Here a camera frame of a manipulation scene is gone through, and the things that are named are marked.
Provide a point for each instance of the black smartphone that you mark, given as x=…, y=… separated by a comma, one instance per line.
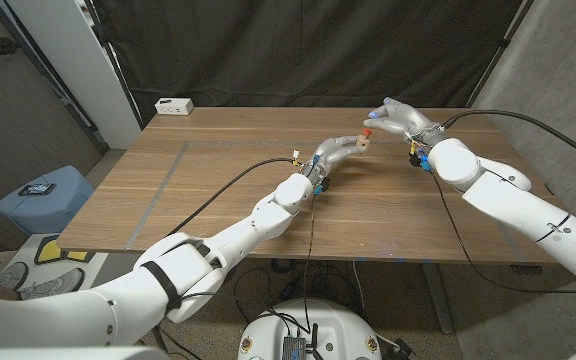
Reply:
x=37, y=189

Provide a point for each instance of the black plug beside torso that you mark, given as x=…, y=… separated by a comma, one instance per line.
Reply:
x=402, y=350

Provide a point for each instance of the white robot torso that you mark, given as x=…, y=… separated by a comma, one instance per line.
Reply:
x=338, y=330

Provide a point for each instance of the small wooden block with holes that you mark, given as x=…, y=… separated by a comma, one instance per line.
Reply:
x=363, y=143

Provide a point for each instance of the white wall panel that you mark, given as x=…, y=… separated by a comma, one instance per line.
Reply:
x=78, y=65

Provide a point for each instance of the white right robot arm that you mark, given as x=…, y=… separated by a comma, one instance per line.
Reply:
x=518, y=200

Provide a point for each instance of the blue plastic stool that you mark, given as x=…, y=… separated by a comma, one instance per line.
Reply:
x=43, y=210

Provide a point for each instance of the grey table leg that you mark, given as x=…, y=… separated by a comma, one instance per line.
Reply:
x=440, y=310

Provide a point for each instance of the white board yellow black marking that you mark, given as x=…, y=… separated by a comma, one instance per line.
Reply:
x=50, y=250

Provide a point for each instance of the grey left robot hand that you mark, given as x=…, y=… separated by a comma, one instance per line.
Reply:
x=333, y=152

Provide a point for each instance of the black floor bracket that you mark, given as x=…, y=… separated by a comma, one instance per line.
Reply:
x=527, y=269

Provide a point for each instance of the black metal rail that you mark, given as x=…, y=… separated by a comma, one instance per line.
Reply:
x=68, y=102

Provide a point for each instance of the white power strip box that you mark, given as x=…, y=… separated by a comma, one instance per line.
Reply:
x=174, y=106

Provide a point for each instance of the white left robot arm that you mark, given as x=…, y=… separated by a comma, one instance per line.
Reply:
x=268, y=220

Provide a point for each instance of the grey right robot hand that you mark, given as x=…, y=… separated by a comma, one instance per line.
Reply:
x=408, y=120

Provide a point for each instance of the black backdrop curtain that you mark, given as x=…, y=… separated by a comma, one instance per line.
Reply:
x=308, y=50

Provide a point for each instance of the red headed wooden screw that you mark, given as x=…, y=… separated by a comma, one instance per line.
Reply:
x=366, y=132

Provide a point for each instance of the black backdrop stand pole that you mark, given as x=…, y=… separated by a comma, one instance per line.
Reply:
x=505, y=42
x=114, y=60

